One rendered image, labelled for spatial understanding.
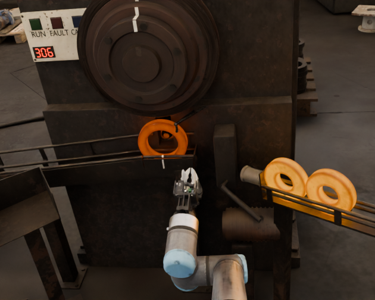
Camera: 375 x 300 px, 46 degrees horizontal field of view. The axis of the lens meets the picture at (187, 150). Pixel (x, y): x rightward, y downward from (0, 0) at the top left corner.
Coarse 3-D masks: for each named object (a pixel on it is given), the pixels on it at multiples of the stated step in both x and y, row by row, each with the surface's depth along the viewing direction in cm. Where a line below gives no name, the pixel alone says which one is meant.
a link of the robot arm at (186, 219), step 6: (174, 216) 134; (180, 216) 133; (186, 216) 133; (192, 216) 134; (174, 222) 133; (180, 222) 132; (186, 222) 132; (192, 222) 133; (198, 222) 136; (168, 228) 134
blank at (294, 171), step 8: (280, 160) 146; (288, 160) 145; (272, 168) 149; (280, 168) 146; (288, 168) 144; (296, 168) 143; (264, 176) 153; (272, 176) 150; (288, 176) 146; (296, 176) 143; (304, 176) 143; (272, 184) 152; (280, 184) 152; (296, 184) 145; (304, 184) 143; (296, 192) 146; (304, 192) 144
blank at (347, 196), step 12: (324, 168) 138; (312, 180) 139; (324, 180) 136; (336, 180) 133; (348, 180) 133; (312, 192) 142; (336, 192) 135; (348, 192) 132; (312, 204) 144; (336, 204) 137; (348, 204) 134
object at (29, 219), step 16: (16, 176) 166; (32, 176) 169; (0, 192) 166; (16, 192) 169; (32, 192) 172; (48, 192) 169; (0, 208) 169; (16, 208) 169; (32, 208) 167; (48, 208) 165; (0, 224) 162; (16, 224) 161; (32, 224) 159; (0, 240) 155; (32, 240) 166; (32, 256) 169; (48, 256) 173; (48, 272) 176; (48, 288) 180
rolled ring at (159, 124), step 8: (152, 120) 165; (160, 120) 164; (168, 120) 164; (144, 128) 165; (152, 128) 164; (160, 128) 164; (168, 128) 163; (144, 136) 166; (176, 136) 165; (184, 136) 165; (144, 144) 168; (184, 144) 166; (144, 152) 170; (152, 152) 171; (176, 152) 169; (184, 152) 168
